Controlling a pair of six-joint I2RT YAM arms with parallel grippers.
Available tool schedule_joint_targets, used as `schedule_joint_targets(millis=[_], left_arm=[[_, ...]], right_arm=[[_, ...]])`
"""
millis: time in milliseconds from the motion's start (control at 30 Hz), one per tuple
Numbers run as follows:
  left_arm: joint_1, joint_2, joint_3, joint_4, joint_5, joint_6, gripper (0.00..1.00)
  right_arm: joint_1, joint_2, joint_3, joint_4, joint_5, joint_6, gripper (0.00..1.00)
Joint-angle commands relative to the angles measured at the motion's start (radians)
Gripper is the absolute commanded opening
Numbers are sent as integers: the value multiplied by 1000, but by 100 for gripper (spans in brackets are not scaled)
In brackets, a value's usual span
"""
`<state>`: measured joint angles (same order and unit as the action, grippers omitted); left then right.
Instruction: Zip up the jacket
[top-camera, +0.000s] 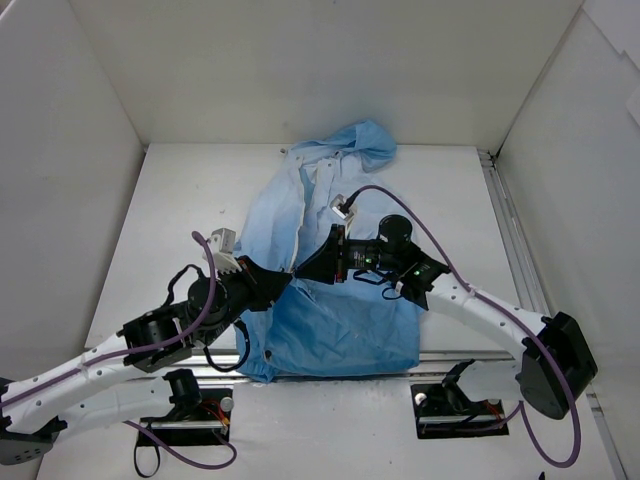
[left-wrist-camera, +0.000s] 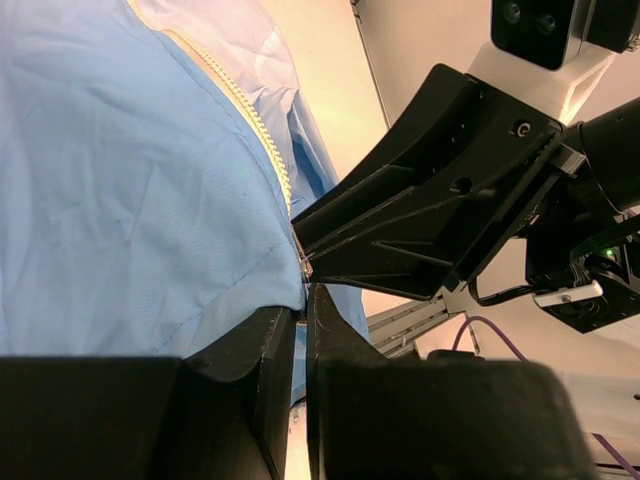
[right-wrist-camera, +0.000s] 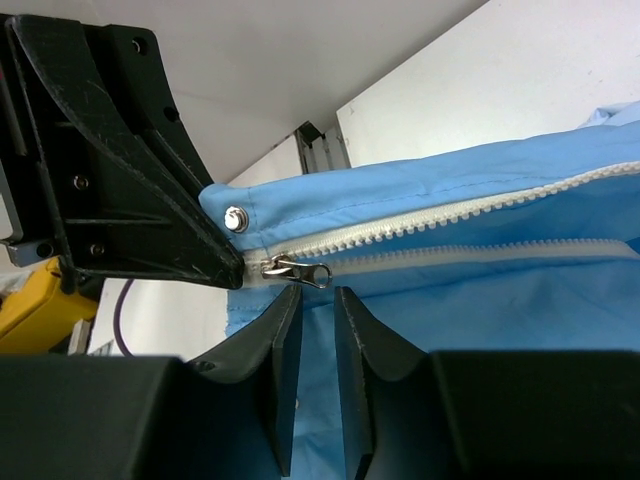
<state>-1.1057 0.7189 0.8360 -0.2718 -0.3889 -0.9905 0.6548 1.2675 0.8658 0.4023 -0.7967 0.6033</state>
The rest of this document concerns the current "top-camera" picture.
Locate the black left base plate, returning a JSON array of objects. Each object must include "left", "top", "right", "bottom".
[{"left": 139, "top": 387, "right": 234, "bottom": 447}]

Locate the light blue zip jacket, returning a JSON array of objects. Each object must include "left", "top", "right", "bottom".
[{"left": 234, "top": 120, "right": 422, "bottom": 383}]

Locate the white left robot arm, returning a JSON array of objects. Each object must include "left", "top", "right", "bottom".
[{"left": 1, "top": 256, "right": 292, "bottom": 465}]

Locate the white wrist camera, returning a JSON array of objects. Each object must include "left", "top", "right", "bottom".
[
  {"left": 329, "top": 194, "right": 357, "bottom": 223},
  {"left": 206, "top": 228, "right": 241, "bottom": 275}
]

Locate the aluminium side rail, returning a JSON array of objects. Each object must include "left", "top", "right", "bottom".
[{"left": 477, "top": 149, "right": 550, "bottom": 314}]

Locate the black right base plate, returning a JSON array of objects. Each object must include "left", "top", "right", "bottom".
[{"left": 410, "top": 384, "right": 509, "bottom": 440}]

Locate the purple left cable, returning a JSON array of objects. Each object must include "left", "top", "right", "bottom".
[{"left": 0, "top": 230, "right": 239, "bottom": 477}]

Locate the aluminium front rail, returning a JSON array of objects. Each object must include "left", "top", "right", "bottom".
[{"left": 119, "top": 349, "right": 516, "bottom": 384}]

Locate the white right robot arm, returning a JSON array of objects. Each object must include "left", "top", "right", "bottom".
[{"left": 295, "top": 215, "right": 597, "bottom": 420}]

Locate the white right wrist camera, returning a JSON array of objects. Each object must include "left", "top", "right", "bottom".
[{"left": 329, "top": 194, "right": 357, "bottom": 223}]

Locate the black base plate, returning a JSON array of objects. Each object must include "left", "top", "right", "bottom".
[
  {"left": 139, "top": 387, "right": 234, "bottom": 447},
  {"left": 410, "top": 384, "right": 509, "bottom": 440}
]

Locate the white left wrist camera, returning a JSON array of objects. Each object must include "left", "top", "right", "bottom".
[{"left": 206, "top": 228, "right": 241, "bottom": 275}]

